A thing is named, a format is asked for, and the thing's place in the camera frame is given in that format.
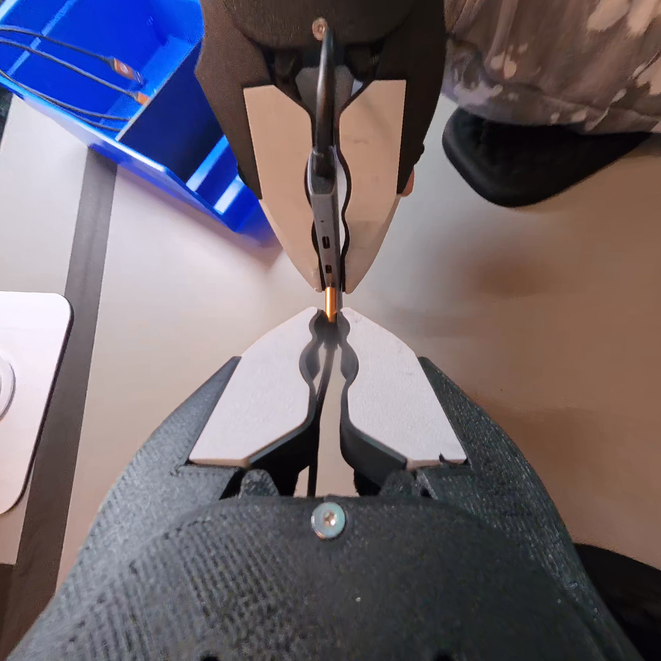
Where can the blue plastic bin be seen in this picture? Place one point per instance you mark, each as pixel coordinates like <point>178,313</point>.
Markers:
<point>170,103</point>

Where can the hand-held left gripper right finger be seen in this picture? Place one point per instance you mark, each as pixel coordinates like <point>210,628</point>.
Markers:
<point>403,408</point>

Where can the person's right hand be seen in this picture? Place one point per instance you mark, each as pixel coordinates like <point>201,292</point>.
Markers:
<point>407,183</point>

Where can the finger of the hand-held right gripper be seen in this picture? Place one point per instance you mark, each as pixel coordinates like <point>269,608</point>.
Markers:
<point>279,170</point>
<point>374,170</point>

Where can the clear round disc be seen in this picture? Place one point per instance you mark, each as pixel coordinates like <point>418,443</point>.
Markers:
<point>6,384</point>

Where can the black padded armrest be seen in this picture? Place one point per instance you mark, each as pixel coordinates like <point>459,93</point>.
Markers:
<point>532,160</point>

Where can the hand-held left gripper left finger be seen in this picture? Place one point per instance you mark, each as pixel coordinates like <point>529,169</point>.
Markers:
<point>258,403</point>

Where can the person's camouflage clothing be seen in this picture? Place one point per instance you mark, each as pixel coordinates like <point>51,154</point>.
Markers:
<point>557,57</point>

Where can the white rounded board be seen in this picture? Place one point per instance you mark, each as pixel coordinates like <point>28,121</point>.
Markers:
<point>39,330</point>

